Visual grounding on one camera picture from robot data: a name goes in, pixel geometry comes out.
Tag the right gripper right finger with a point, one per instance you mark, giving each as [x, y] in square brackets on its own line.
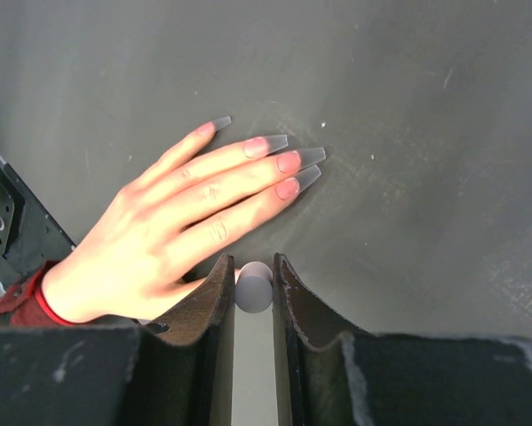
[328, 371]

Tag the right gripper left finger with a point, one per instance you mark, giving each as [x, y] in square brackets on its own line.
[175, 370]

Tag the red plaid sleeve forearm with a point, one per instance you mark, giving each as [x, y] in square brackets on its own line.
[23, 304]

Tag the person's hand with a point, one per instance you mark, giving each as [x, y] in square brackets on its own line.
[186, 207]

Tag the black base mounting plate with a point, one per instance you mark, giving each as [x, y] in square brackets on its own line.
[29, 235]

